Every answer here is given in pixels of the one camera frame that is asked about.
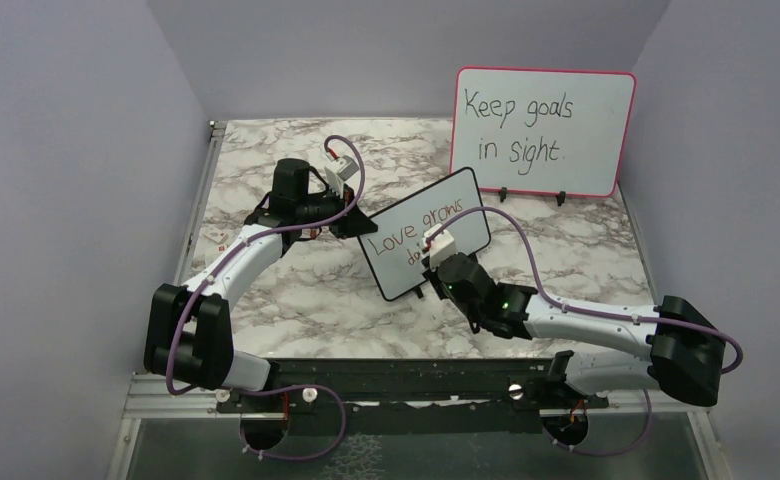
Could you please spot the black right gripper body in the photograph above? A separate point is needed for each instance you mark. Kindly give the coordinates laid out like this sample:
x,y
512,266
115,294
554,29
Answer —
x,y
437,282

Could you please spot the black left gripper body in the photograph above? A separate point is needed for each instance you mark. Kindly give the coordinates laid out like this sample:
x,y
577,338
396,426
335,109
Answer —
x,y
335,205

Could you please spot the small black-framed whiteboard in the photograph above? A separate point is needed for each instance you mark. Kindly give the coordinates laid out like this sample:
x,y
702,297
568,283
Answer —
x,y
394,252

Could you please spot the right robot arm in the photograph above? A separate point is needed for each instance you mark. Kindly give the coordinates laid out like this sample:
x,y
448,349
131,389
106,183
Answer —
x,y
671,347

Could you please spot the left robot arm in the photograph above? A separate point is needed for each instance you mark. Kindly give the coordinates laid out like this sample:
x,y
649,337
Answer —
x,y
189,339

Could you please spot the large pink-framed whiteboard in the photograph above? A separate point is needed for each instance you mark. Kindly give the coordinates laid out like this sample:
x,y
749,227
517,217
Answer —
x,y
542,131

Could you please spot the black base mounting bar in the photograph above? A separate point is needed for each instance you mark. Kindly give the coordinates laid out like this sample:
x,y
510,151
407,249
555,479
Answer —
x,y
325,397

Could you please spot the small white red card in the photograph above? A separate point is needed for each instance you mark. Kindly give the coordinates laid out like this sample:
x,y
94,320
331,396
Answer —
x,y
214,234

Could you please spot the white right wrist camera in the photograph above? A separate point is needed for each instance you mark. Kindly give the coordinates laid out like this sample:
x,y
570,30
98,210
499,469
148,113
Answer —
x,y
437,246

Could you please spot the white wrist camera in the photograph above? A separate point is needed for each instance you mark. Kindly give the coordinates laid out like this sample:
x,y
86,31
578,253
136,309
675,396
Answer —
x,y
338,171
437,246

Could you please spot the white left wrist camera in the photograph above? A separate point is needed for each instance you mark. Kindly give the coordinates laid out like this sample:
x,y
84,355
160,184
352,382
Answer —
x,y
338,171

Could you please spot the aluminium rail left table edge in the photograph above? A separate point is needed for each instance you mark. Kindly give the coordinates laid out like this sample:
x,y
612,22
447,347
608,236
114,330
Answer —
x,y
196,213

